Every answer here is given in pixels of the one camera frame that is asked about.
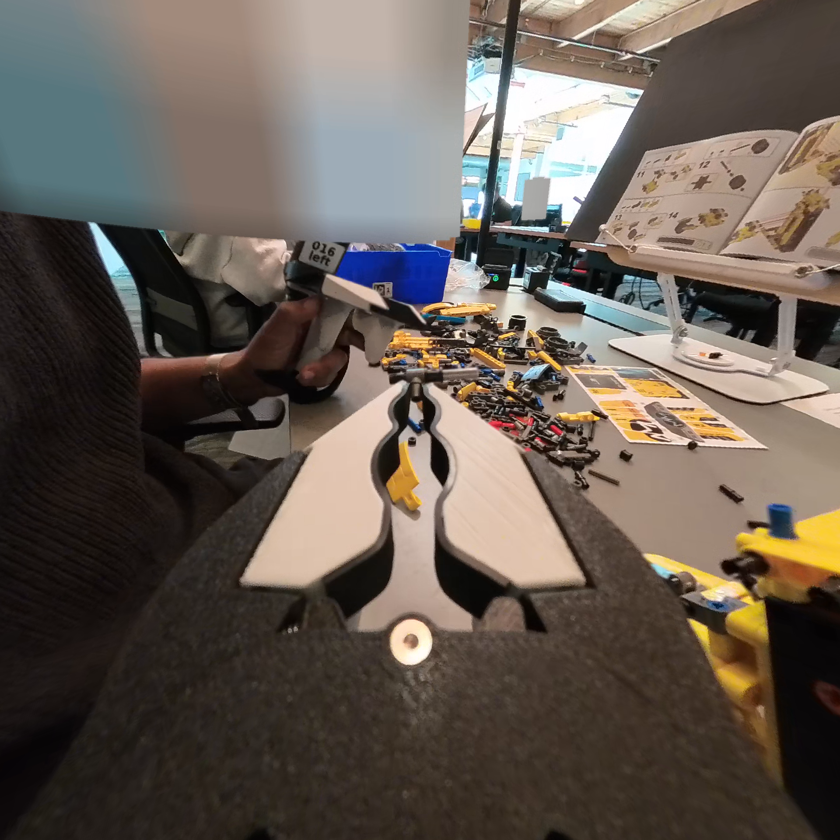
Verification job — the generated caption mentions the instruction booklet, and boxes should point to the instruction booklet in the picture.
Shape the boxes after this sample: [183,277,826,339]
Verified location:
[598,117,840,266]

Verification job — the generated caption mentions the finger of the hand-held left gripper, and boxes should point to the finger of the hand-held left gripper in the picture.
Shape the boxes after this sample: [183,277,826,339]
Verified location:
[320,282,426,366]
[325,273,429,324]

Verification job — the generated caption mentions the wrist bracelet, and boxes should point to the wrist bracelet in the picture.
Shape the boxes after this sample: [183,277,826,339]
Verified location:
[200,353,240,411]

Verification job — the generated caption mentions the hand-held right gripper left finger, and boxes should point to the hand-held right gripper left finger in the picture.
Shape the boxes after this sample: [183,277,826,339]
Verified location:
[239,382,403,618]

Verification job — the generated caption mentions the black block stand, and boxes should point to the black block stand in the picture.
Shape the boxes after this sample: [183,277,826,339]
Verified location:
[764,594,840,840]

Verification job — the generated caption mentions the yellow toy brick model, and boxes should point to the yellow toy brick model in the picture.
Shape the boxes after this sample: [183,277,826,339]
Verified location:
[646,502,840,788]

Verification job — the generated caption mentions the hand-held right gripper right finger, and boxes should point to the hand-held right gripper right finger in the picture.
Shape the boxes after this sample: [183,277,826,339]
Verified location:
[420,382,586,618]

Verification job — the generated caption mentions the person's left forearm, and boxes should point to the person's left forearm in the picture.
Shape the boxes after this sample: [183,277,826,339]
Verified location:
[140,351,227,431]

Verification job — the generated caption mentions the dark grey backboard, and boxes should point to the dark grey backboard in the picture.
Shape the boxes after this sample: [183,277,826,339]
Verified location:
[564,0,840,244]

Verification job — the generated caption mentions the person's left hand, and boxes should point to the person's left hand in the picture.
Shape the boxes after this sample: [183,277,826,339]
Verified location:
[218,297,366,403]

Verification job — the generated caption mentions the black flat case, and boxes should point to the black flat case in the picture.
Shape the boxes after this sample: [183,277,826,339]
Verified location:
[533,287,587,315]

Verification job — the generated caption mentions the pile of toy brick pieces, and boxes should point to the pile of toy brick pieces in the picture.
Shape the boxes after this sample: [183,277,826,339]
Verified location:
[381,301,621,490]

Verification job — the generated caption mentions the white printed paper sheet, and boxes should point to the white printed paper sheet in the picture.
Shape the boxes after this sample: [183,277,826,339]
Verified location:
[780,392,840,431]

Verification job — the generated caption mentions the black office chair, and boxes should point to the black office chair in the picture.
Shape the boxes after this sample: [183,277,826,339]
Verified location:
[98,223,212,358]
[187,397,287,434]

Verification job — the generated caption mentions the yellow curved panel piece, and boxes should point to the yellow curved panel piece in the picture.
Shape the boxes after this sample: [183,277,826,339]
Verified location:
[386,443,423,513]

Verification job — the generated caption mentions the black metal pole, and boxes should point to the black metal pole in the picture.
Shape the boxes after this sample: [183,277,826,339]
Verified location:
[476,0,522,263]

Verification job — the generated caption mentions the blue plastic bin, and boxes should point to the blue plastic bin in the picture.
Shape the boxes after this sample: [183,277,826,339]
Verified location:
[335,243,454,306]

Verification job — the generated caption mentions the clear plastic bags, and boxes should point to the clear plastic bags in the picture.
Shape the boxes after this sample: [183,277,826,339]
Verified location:
[448,258,492,291]

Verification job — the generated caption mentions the white book stand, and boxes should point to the white book stand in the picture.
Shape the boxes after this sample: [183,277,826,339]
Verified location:
[600,239,840,404]

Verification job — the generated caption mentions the yellow black sticker sheet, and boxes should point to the yellow black sticker sheet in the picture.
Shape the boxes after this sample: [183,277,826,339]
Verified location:
[566,364,769,451]

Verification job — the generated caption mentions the grey axle pin piece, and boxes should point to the grey axle pin piece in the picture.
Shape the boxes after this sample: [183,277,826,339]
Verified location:
[388,366,481,403]

